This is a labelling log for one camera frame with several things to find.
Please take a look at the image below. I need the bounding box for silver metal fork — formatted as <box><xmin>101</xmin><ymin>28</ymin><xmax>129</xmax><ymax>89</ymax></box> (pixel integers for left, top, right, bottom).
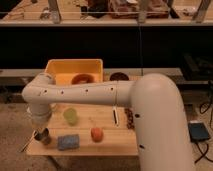
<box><xmin>20</xmin><ymin>131</ymin><xmax>37</xmax><ymax>153</ymax></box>

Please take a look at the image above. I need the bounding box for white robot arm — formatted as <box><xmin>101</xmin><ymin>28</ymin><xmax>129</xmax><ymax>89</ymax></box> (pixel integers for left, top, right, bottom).
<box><xmin>22</xmin><ymin>73</ymin><xmax>196</xmax><ymax>171</ymax></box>

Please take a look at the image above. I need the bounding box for green plastic cup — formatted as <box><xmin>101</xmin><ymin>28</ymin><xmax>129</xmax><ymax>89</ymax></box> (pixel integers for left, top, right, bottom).
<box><xmin>63</xmin><ymin>108</ymin><xmax>78</xmax><ymax>125</ymax></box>

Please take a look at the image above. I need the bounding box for metal cup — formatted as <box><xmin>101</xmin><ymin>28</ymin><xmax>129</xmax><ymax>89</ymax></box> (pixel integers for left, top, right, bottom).
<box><xmin>34</xmin><ymin>128</ymin><xmax>51</xmax><ymax>145</ymax></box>

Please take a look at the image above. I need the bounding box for dark red bowl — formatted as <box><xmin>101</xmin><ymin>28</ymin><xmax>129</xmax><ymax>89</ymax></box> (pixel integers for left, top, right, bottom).
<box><xmin>110</xmin><ymin>72</ymin><xmax>129</xmax><ymax>81</ymax></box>

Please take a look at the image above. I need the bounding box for brown grape bunch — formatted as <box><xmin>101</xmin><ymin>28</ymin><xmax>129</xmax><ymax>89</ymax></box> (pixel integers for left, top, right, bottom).
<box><xmin>124</xmin><ymin>108</ymin><xmax>134</xmax><ymax>129</ymax></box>

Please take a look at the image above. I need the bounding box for yellow plastic tub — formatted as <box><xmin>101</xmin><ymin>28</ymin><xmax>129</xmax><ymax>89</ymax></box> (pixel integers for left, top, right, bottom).
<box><xmin>45</xmin><ymin>59</ymin><xmax>103</xmax><ymax>85</ymax></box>

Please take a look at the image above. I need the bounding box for orange fruit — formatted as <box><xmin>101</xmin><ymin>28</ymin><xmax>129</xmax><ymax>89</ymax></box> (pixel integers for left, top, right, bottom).
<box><xmin>91</xmin><ymin>127</ymin><xmax>103</xmax><ymax>142</ymax></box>

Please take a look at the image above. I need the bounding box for wooden folding table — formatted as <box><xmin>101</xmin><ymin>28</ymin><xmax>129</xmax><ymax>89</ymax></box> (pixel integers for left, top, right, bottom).
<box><xmin>26</xmin><ymin>75</ymin><xmax>139</xmax><ymax>157</ymax></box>

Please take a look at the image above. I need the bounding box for blue sponge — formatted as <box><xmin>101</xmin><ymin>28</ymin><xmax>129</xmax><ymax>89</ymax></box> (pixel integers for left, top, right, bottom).
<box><xmin>57</xmin><ymin>134</ymin><xmax>80</xmax><ymax>151</ymax></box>

